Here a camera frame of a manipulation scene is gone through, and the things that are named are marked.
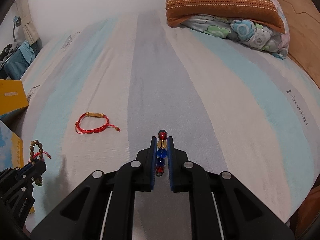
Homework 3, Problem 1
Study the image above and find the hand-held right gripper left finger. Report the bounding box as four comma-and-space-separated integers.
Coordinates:
30, 135, 157, 240

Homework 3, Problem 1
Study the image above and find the black bag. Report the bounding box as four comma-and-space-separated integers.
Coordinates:
0, 42, 15, 60

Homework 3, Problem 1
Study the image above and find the multicolour glass bead bracelet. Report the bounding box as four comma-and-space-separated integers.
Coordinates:
155, 130, 167, 177

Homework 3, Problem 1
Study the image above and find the teal cloth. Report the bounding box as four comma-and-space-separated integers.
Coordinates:
19, 41, 37, 63

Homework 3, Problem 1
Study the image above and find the blue and yellow cardboard box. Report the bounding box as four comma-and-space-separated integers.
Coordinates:
0, 79, 35, 214

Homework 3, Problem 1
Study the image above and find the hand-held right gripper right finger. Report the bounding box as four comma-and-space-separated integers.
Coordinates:
167, 135, 295, 240

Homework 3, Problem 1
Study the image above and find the brown wooden bead bracelet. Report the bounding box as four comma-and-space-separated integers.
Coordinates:
28, 140, 45, 187

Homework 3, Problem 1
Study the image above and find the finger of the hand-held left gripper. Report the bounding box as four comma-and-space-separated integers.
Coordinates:
0, 163, 34, 180
0, 159, 47, 203

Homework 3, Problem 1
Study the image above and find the teal suitcase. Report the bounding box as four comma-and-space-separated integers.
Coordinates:
4, 47, 34, 79

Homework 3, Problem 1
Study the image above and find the floral quilt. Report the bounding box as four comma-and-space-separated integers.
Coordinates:
181, 0, 290, 60

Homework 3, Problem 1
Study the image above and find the red cord gold charm bracelet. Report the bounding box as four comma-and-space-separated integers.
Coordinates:
31, 151, 52, 162

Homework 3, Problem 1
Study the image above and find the blue desk lamp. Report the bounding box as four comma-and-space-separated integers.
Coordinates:
12, 15, 22, 43

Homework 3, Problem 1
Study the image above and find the red cord gold tube bracelet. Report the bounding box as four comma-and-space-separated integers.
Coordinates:
75, 112, 121, 134

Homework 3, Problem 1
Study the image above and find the beige curtain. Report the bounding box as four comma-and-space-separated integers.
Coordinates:
15, 0, 42, 48

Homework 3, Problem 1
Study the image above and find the striped brown pillow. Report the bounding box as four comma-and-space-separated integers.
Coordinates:
165, 0, 286, 33

